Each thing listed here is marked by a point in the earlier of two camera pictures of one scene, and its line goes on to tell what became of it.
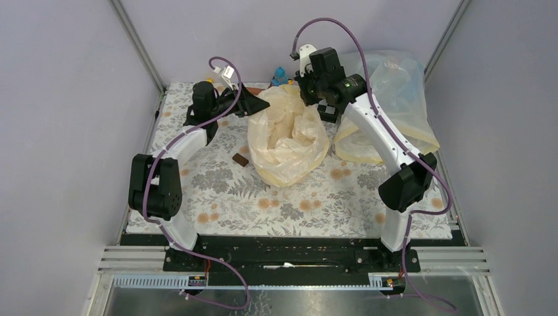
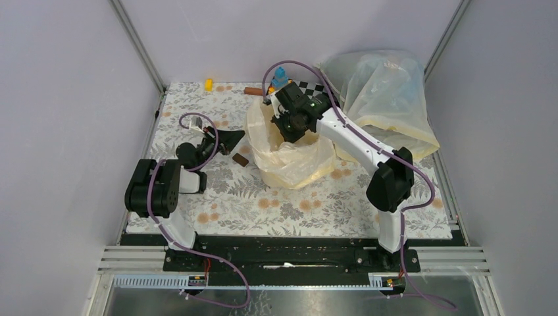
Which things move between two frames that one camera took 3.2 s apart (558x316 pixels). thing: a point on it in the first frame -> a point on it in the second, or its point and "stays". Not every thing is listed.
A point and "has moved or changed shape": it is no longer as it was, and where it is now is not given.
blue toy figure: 280,78 stays
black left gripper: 249,104 -> 227,139
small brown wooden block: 240,160 stays
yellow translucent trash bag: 287,139 has moved or changed shape
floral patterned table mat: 222,192 stays
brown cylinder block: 255,91 stays
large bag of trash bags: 398,89 stays
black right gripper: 307,99 -> 291,137
